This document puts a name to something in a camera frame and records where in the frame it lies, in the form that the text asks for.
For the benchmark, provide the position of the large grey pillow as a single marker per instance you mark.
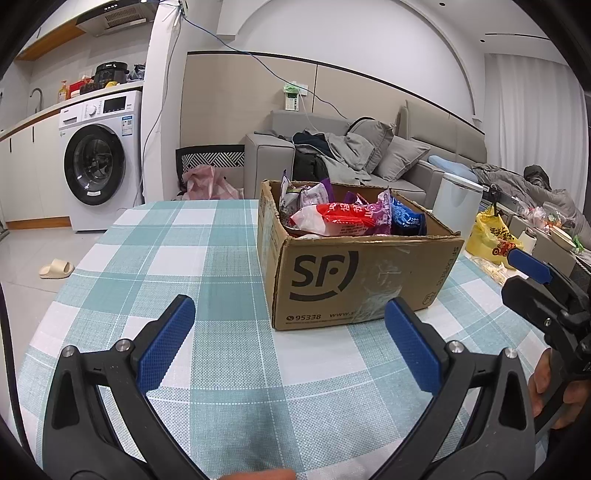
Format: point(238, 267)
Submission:
point(374, 138)

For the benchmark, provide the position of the black clothes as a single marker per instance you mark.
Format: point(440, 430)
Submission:
point(309, 159)

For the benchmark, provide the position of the person's right hand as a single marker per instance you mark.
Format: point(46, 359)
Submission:
point(540, 383)

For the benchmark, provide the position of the white curtain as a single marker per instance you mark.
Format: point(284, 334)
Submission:
point(531, 110)

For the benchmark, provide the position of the yellow plastic bag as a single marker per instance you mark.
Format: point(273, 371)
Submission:
point(491, 237)

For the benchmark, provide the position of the white kitchen counter cabinet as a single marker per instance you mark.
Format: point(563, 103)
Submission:
point(32, 175)

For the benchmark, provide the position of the white green wall device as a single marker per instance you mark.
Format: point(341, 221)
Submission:
point(293, 98)

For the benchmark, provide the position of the yellow bottle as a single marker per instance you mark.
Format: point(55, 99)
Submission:
point(63, 92)

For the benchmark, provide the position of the wooden upper cabinet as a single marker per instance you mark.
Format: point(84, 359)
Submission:
point(51, 41)

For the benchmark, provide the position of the red box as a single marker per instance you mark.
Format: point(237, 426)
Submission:
point(81, 88)

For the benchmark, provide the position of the grey coat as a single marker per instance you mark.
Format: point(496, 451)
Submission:
point(508, 182)

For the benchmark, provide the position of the small grey pillow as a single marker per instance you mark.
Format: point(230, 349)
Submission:
point(401, 157)

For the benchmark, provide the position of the range hood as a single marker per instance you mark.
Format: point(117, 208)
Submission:
point(120, 16)

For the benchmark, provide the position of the grey sofa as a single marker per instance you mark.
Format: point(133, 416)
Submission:
point(268, 157)

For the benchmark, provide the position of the black white patterned basket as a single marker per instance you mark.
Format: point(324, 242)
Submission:
point(210, 157)

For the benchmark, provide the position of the blue snack packet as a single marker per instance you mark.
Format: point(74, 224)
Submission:
point(406, 217)

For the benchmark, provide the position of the grey jacket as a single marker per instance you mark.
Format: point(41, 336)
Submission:
point(348, 154)

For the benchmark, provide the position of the cardboard box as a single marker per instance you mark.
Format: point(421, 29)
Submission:
point(323, 277)

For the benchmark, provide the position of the kitchen faucet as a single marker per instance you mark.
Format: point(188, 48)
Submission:
point(36, 99)

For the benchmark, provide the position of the pink cloth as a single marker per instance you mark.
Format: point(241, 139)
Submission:
point(207, 182)

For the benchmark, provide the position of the clear plastic wrapper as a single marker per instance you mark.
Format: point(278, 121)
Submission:
point(491, 270)

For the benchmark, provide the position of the white bin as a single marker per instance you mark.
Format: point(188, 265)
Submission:
point(457, 207)

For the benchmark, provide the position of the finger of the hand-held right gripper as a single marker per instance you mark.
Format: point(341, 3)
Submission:
point(531, 266)
point(531, 297)

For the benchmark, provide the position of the beige slipper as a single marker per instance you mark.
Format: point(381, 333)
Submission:
point(56, 269)

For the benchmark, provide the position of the white washing machine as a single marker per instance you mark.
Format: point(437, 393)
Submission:
point(101, 161)

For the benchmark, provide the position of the teal checked tablecloth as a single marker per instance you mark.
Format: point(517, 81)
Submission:
point(194, 249)

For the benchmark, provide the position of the white paper roll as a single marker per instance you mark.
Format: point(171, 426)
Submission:
point(527, 241)

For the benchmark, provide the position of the white red-label snack packet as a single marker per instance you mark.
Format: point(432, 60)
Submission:
point(341, 214)

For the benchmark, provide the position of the person's left hand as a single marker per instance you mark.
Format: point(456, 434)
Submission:
point(258, 475)

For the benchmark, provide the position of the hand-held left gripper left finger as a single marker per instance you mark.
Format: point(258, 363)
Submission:
point(166, 344)

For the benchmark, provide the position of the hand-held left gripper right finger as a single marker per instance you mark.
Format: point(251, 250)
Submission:
point(413, 348)

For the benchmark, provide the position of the light blue pillow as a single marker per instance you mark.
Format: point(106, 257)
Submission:
point(450, 165)

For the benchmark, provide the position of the black cooker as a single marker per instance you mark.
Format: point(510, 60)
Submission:
point(111, 74)

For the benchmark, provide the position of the purple snack packet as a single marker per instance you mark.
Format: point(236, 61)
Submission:
point(307, 196)
point(381, 217)

